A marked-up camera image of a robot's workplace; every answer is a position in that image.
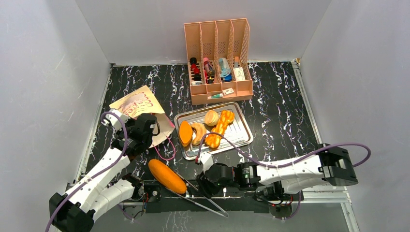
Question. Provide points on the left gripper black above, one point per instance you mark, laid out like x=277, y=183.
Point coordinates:
x=131, y=121

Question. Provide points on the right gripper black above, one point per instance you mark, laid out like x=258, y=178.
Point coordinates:
x=203, y=181

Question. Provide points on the orange braided fake bread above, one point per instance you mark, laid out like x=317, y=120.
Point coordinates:
x=226, y=118

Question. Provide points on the metal tongs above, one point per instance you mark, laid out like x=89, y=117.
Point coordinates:
x=195, y=197

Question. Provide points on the silver metal tray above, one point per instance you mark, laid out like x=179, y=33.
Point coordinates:
x=237, y=132

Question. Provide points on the long orange fake baguette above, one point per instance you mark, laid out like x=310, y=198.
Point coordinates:
x=166, y=176

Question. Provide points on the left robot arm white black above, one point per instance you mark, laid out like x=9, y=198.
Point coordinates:
x=79, y=207

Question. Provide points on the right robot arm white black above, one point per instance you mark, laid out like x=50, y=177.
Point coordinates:
x=328, y=164

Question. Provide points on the green tube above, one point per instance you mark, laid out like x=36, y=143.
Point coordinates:
x=216, y=96

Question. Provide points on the black red item in organizer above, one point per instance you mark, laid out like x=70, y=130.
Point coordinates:
x=195, y=69

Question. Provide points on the small white packet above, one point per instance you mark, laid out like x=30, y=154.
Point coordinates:
x=228, y=91

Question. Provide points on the pink bottle in organizer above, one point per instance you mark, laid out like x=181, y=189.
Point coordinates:
x=209, y=71

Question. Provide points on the white box in organizer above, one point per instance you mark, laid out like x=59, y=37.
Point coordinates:
x=239, y=74

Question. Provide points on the blue tape dispenser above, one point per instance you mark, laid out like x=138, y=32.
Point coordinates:
x=225, y=70

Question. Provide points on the orange desk file organizer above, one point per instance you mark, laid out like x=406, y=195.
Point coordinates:
x=213, y=40

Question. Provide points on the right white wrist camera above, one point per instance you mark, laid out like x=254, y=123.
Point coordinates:
x=206, y=160

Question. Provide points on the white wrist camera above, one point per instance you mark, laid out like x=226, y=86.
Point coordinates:
x=206, y=160
x=114, y=118

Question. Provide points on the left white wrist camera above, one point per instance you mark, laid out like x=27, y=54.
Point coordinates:
x=114, y=118

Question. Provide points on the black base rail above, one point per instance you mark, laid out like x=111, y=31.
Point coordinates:
x=228, y=198

